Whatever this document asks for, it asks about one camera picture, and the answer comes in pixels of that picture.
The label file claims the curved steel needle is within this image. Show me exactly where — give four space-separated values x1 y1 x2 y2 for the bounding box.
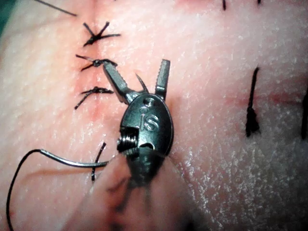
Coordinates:
39 73 150 168

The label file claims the tissue pad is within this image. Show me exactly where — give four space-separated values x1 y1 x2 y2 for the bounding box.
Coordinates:
0 0 308 231

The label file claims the black thread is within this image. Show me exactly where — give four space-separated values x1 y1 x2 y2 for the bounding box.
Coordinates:
5 0 78 231

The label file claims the left arm needle driver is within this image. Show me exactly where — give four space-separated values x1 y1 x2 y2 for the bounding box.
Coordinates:
116 92 175 165

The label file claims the black stitching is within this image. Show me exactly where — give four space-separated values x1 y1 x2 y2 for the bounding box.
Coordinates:
221 0 262 12
74 21 122 182
244 66 308 141

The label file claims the blue-green cloth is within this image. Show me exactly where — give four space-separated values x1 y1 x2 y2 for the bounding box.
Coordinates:
0 0 16 37

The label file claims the left arm needle driver jaw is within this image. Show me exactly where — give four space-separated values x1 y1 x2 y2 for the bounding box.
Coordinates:
154 59 171 101
103 63 140 104

